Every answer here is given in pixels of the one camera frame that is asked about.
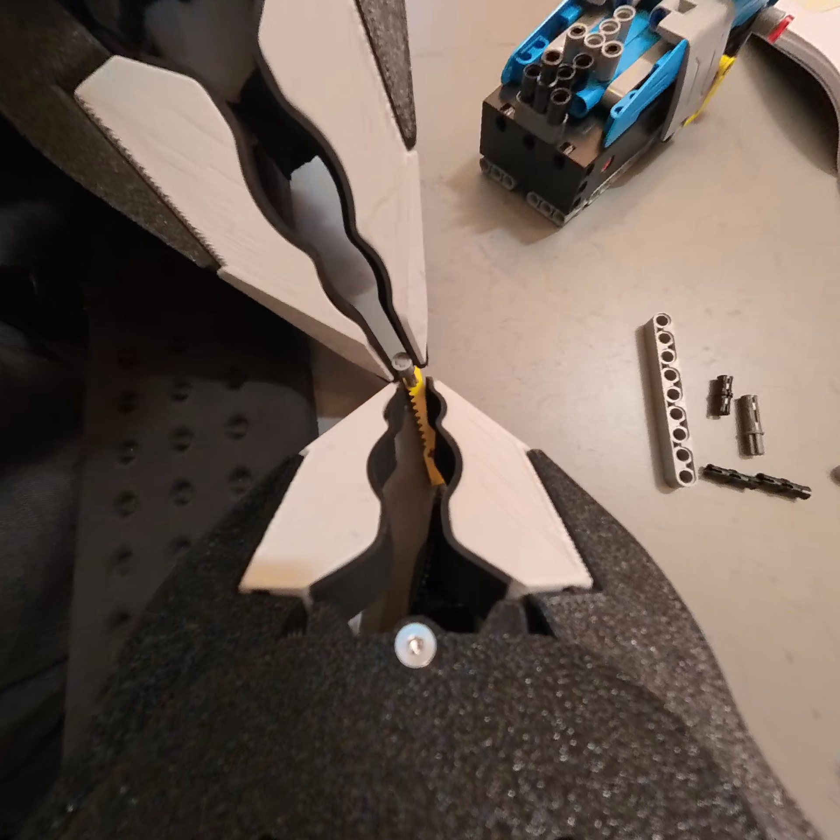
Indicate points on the open instruction booklet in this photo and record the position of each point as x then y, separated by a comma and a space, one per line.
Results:
814, 72

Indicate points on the short black connector pin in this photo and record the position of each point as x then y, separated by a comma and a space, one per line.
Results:
720, 396

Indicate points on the grey desk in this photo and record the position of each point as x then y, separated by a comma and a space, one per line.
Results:
558, 295

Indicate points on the dark grey connector pin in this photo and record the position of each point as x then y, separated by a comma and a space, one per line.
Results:
750, 426

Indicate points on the black perforated chair seat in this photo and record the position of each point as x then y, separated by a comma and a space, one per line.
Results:
164, 426

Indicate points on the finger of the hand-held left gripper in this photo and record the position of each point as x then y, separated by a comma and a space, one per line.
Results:
367, 131
197, 170

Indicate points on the yellow toothed rack piece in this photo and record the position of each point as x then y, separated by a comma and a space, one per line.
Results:
423, 426

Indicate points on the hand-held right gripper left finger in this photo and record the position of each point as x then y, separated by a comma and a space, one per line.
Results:
315, 525

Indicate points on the person's dark grey clothing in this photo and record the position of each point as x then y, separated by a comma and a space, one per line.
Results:
33, 525

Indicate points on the blue brick toy car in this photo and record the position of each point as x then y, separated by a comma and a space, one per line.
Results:
558, 144

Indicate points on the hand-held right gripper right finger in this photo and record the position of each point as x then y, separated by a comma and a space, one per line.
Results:
512, 525

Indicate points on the light grey axle pin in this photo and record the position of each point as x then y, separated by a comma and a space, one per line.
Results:
401, 366

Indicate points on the long grey perforated beam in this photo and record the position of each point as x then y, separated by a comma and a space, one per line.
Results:
669, 407

